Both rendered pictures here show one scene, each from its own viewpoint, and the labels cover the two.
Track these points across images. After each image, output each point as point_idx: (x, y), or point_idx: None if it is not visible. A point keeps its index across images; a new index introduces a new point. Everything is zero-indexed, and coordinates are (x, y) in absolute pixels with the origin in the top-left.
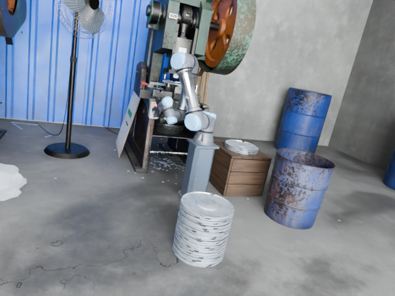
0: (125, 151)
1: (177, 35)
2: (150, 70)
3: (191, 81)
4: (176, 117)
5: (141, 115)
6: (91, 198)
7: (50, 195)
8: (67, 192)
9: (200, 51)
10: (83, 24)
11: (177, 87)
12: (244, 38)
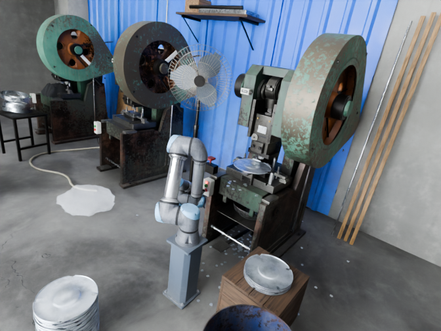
0: None
1: (252, 111)
2: None
3: (174, 168)
4: (180, 201)
5: None
6: (121, 241)
7: (110, 224)
8: (121, 228)
9: (277, 133)
10: (200, 98)
11: (231, 169)
12: (300, 123)
